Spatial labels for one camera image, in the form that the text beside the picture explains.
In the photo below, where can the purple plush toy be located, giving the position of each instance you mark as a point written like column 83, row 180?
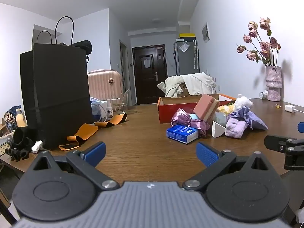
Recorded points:
column 235, row 127

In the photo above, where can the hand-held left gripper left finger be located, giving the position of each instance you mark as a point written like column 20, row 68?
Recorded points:
column 96, row 153

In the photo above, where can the small white figure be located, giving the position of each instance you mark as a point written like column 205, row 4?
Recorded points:
column 36, row 146

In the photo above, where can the white spray bottle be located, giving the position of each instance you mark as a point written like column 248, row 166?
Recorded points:
column 109, row 112

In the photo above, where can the blue cloth bag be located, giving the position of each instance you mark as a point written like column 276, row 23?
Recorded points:
column 13, row 109

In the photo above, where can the paper sheet on refrigerator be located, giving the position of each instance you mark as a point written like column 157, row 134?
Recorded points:
column 184, row 47

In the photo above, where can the pink sponge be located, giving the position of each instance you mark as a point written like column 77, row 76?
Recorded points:
column 205, row 106

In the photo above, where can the orange cardboard box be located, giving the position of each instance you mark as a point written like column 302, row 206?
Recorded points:
column 175, row 111

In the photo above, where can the grey refrigerator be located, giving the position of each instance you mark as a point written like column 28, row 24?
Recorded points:
column 185, row 61

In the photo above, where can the black paper bag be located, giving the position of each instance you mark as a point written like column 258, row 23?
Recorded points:
column 54, row 95

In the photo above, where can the white door notice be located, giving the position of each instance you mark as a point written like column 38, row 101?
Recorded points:
column 147, row 63

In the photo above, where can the dark entrance door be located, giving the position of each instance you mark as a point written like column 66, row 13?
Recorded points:
column 149, row 80

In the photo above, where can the yellow plush toy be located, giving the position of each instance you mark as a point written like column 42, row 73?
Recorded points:
column 224, row 108

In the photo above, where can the grey interior door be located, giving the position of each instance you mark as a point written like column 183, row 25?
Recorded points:
column 124, row 76

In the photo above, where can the wall poster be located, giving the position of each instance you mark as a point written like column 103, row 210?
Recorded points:
column 206, row 32

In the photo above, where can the cream jacket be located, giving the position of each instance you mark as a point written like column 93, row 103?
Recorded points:
column 197, row 83

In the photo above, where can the wicker ball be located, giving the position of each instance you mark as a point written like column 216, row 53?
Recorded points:
column 9, row 118

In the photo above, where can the lavender knit pouch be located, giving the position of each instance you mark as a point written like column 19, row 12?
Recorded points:
column 255, row 121

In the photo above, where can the tall brown box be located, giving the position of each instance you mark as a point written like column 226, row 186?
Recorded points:
column 184, row 90

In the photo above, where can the white plastic bag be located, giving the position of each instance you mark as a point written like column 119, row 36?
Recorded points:
column 97, row 109

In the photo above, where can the black rolled cloth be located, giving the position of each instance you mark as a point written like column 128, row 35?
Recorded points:
column 80, row 45

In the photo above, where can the cream bottle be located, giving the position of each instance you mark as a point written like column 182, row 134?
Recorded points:
column 21, row 120

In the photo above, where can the purple satin pouch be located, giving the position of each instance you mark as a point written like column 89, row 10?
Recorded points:
column 184, row 117

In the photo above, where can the small white gadget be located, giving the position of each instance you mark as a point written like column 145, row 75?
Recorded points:
column 263, row 95

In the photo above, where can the pink suitcase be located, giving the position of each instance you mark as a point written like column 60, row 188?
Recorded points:
column 102, row 83

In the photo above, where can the light blue plush toy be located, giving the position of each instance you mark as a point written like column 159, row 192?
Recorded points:
column 220, row 118

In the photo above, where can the white folded umbrella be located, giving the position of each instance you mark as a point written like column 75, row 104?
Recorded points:
column 196, row 54

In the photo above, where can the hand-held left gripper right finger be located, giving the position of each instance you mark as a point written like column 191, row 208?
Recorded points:
column 207, row 154

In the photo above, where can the pink textured vase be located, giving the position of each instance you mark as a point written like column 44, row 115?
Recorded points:
column 274, row 83

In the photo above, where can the white plush toy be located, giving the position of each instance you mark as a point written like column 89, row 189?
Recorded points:
column 243, row 102

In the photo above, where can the blue tissue packet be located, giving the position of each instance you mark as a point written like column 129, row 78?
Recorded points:
column 181, row 133

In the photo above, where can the white wedge sponge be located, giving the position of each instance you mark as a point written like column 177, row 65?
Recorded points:
column 217, row 130

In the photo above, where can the white charger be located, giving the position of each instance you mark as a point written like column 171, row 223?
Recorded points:
column 290, row 108

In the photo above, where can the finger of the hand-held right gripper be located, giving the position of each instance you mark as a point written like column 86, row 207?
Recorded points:
column 275, row 143
column 301, row 127

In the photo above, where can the glass jar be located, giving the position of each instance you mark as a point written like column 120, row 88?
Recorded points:
column 120, row 104

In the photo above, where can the yellow box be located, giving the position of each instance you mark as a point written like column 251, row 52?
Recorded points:
column 187, row 35

